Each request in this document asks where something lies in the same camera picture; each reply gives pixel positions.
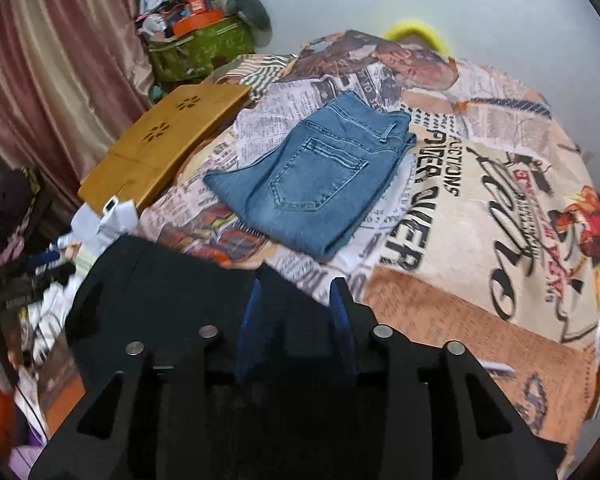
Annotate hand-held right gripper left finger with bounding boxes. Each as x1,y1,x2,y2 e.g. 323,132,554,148
30,279,264,480

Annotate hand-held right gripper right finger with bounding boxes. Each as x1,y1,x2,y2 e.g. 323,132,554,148
329,276,567,480

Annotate black pants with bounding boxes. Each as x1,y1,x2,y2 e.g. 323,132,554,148
64,234,332,386

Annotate blue denim jeans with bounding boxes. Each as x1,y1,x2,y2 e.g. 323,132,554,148
203,91,417,262

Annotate white paper strip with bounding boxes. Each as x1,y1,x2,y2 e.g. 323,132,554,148
479,360,517,377

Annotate printed blanket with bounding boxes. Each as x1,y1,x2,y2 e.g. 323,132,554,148
137,30,600,480

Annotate white cloth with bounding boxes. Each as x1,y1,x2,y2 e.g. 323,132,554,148
72,199,142,251

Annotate wooden lap desk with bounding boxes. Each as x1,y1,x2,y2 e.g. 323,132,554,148
77,84,252,217

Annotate pile of packets and papers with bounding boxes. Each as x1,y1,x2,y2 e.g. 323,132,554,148
0,232,88,378

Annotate dark purple bag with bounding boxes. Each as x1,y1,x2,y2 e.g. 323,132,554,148
0,157,56,271

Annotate green patterned bag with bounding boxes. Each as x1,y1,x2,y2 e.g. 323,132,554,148
147,14,257,83

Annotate yellow pillow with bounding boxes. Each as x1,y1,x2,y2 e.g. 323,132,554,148
384,19,453,56

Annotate orange round tin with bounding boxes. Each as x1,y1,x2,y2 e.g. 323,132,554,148
172,9,222,38

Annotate grey plush toy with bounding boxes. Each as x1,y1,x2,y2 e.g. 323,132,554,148
179,0,272,31

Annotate pink striped curtain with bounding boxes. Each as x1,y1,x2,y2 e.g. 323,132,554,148
0,0,157,213

